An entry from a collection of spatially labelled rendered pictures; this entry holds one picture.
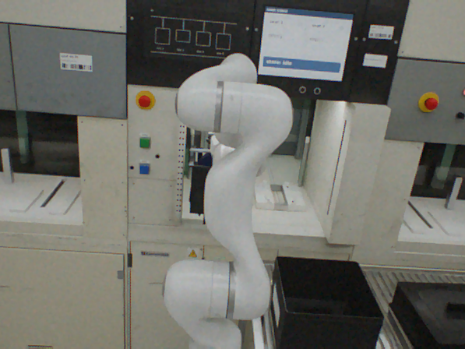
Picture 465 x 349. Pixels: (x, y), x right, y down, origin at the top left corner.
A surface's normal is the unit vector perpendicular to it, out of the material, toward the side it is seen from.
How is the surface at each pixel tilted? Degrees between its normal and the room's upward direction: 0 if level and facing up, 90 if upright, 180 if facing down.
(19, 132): 90
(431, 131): 90
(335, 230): 90
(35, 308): 90
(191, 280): 37
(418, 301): 0
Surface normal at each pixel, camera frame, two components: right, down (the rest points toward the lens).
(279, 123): 0.22, 0.22
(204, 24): 0.03, 0.39
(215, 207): -0.51, 0.19
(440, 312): 0.09, -0.92
